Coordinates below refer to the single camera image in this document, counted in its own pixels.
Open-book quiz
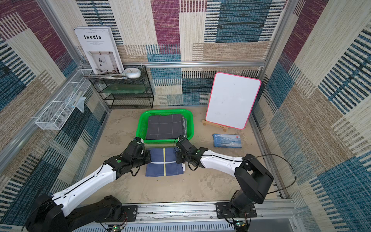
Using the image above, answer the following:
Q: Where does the navy blue pillowcase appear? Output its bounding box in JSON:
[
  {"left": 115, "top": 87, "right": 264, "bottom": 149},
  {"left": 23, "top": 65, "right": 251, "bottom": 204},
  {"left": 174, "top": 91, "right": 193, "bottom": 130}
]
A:
[{"left": 146, "top": 148, "right": 185, "bottom": 177}]

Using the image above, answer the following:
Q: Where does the green plastic basket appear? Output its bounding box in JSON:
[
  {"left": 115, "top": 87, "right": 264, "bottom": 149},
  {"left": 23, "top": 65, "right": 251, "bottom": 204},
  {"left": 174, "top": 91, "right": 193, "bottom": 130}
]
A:
[{"left": 136, "top": 109, "right": 195, "bottom": 144}]

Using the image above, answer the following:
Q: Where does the dark grey checked pillowcase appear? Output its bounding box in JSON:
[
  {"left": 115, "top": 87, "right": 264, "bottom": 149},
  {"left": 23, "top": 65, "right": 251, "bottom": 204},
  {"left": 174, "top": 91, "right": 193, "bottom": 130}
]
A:
[{"left": 146, "top": 114, "right": 186, "bottom": 140}]

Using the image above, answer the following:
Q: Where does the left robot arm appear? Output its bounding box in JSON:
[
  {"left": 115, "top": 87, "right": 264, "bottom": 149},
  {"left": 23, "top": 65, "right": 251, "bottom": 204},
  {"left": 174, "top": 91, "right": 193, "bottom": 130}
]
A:
[{"left": 25, "top": 137, "right": 151, "bottom": 232}]

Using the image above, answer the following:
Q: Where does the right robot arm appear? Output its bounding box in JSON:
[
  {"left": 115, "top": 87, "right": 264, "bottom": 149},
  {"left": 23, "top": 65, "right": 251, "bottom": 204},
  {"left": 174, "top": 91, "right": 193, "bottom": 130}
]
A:
[{"left": 174, "top": 135, "right": 274, "bottom": 218}]

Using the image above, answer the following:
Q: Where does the wooden whiteboard stand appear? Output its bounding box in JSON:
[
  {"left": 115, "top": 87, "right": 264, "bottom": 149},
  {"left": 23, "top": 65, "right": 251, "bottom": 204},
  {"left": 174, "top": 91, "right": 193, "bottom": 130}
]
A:
[{"left": 202, "top": 120, "right": 229, "bottom": 132}]

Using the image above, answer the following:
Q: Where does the pink framed whiteboard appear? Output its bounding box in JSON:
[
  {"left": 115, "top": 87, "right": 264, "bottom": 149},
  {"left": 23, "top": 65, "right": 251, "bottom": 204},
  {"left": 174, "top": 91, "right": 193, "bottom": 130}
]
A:
[{"left": 205, "top": 72, "right": 261, "bottom": 130}]

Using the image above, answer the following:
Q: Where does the white round bowl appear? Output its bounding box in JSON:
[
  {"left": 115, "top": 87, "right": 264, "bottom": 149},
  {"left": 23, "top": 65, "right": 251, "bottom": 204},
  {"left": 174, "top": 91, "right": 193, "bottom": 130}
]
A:
[{"left": 123, "top": 67, "right": 142, "bottom": 78}]

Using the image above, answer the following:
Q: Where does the Inedia magazine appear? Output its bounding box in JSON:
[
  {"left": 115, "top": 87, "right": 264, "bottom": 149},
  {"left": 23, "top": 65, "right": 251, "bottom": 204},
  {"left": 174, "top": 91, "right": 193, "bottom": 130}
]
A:
[{"left": 74, "top": 27, "right": 124, "bottom": 75}]

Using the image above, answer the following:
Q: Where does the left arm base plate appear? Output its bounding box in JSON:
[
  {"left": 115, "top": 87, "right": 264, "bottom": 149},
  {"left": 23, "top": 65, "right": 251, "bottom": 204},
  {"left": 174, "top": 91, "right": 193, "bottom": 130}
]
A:
[{"left": 119, "top": 205, "right": 138, "bottom": 222}]

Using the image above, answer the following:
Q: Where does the black wire shelf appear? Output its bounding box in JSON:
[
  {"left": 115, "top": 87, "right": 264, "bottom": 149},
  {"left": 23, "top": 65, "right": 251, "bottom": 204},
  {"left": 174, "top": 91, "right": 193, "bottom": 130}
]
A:
[{"left": 85, "top": 65, "right": 154, "bottom": 110}]

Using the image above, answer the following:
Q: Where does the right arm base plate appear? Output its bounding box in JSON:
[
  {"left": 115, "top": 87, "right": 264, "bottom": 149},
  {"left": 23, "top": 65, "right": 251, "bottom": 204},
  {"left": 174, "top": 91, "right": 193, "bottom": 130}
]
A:
[{"left": 215, "top": 202, "right": 257, "bottom": 219}]

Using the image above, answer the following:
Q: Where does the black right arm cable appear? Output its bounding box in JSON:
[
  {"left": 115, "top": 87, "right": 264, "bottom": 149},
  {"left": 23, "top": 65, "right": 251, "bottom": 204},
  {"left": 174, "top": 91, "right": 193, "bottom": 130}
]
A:
[{"left": 246, "top": 153, "right": 297, "bottom": 195}]

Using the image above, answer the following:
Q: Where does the white wire wall basket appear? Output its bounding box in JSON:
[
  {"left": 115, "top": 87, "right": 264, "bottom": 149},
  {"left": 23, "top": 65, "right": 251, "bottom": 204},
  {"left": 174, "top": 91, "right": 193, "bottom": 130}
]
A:
[{"left": 35, "top": 69, "right": 91, "bottom": 130}]

